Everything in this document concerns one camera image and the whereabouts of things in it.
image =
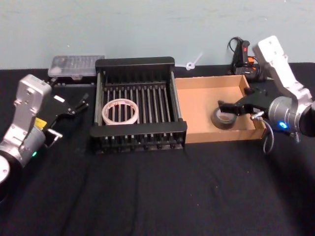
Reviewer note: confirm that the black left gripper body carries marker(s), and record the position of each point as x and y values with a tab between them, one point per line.
57	108

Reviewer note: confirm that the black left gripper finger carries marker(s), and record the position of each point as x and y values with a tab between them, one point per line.
85	97
81	108

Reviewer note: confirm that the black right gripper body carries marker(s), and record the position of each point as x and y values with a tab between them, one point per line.
259	100

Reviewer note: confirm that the silver tape roll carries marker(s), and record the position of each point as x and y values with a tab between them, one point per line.
221	124

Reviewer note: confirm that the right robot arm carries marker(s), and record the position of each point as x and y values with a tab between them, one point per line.
283	71

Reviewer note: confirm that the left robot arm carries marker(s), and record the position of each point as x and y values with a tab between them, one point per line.
29	94

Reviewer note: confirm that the white tape roll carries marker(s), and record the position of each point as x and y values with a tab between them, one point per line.
105	118

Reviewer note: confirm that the shallow brown cardboard tray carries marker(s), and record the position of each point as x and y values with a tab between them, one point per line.
197	110

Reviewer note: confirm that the clear plastic case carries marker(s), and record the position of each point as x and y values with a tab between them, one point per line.
73	66

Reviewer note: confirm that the white three-armed plastic piece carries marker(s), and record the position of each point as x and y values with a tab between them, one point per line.
189	65

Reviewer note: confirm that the black rack with steel bars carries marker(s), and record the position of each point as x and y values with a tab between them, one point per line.
137	64

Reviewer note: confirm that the black table cloth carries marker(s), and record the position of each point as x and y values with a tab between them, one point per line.
157	191

